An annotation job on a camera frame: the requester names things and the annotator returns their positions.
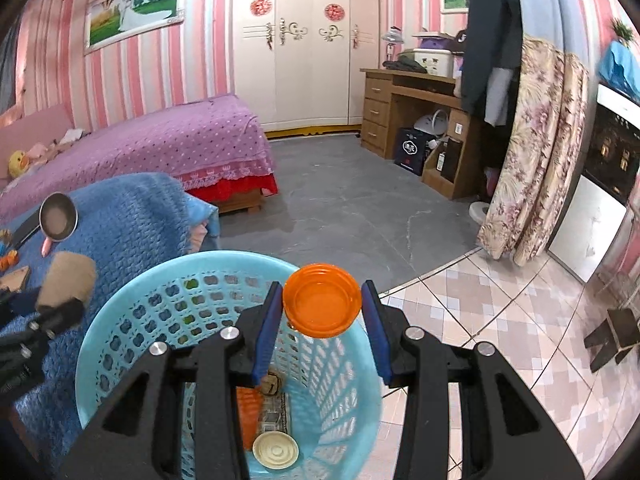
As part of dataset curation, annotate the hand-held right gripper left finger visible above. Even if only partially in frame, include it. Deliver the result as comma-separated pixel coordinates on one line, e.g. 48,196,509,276
57,281,286,480

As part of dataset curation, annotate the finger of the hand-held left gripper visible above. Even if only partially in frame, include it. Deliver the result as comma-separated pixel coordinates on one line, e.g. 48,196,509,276
32,297,86,343
0,285,41,323

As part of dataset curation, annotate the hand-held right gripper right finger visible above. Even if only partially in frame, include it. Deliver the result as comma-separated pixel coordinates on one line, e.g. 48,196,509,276
360,280,586,480

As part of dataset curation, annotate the beige cardboard tube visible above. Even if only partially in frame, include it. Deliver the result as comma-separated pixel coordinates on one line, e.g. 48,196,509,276
36,251,97,311

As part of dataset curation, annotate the orange plastic bottle cap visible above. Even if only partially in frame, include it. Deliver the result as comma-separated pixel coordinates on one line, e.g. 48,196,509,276
282,262,363,337

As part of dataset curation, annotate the orange snack wrapper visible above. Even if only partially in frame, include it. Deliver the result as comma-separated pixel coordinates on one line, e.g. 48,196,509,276
236,386,265,453

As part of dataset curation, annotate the turquoise plastic basket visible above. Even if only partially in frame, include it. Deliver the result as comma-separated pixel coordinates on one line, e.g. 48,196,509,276
75,251,383,480

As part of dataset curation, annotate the white round lid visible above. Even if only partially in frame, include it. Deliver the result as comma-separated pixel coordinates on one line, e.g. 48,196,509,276
252,432,300,471

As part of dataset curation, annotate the pink mug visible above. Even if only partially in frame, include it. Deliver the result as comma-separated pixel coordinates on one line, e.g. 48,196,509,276
39,192,79,259

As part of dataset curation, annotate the blue fleece blanket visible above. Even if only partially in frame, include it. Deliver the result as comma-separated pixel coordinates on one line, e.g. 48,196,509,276
0,172,221,461

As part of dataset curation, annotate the yellow duck plush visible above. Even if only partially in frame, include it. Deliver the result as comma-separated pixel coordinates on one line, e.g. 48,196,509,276
7,150,30,178

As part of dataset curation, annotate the pink bed headboard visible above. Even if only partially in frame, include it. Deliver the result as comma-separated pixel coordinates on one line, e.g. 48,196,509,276
0,104,76,181

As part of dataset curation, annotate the black box with white print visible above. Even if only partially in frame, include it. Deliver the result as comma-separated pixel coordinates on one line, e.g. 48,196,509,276
393,127,433,176

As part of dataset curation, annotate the brown cardboard box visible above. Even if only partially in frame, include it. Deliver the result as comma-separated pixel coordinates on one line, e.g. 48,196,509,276
421,136,466,185

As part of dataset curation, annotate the bed with purple dotted cover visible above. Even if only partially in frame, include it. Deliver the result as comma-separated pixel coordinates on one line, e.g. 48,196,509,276
0,92,278,221

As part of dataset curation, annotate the white fan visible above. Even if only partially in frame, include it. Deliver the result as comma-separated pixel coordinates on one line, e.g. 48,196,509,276
415,109,448,138

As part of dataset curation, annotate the wooden desk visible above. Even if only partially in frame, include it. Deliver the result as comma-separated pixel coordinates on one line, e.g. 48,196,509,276
360,67,488,201

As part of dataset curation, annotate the white appliance with dark window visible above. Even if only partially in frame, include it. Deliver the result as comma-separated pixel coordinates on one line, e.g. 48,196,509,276
547,82,640,283

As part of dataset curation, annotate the grey hanging cloth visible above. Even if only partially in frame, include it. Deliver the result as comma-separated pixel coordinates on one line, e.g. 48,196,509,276
0,20,21,111

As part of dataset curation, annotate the beige floral curtain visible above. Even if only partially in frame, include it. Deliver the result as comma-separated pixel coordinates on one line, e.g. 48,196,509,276
475,35,591,267

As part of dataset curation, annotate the small wooden stool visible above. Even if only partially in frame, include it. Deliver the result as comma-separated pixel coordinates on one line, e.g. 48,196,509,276
584,306,640,373

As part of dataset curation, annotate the white wardrobe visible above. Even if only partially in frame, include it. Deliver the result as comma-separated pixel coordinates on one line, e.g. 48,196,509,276
232,0,381,133

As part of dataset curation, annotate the dark clothes pile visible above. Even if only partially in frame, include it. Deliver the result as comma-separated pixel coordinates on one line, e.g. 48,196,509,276
382,56,428,75

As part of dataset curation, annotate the white storage box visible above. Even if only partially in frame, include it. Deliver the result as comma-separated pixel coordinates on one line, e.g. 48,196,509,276
397,49,456,78

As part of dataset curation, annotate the desk lamp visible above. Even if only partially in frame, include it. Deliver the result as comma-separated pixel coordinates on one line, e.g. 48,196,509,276
381,26,405,68

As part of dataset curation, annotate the purple box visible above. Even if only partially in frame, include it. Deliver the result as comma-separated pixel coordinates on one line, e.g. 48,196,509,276
412,31,458,51

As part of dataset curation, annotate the framed wedding picture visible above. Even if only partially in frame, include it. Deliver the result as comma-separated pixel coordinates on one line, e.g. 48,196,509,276
82,0,187,56

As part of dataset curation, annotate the black hanging coat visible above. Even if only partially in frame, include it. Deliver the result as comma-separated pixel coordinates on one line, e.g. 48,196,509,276
459,0,523,128

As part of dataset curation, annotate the light blue cloth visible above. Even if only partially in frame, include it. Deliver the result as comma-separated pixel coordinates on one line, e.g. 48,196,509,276
597,40,640,96

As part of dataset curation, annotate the green plant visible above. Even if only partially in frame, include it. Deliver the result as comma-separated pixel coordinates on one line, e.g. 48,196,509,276
610,17,636,43

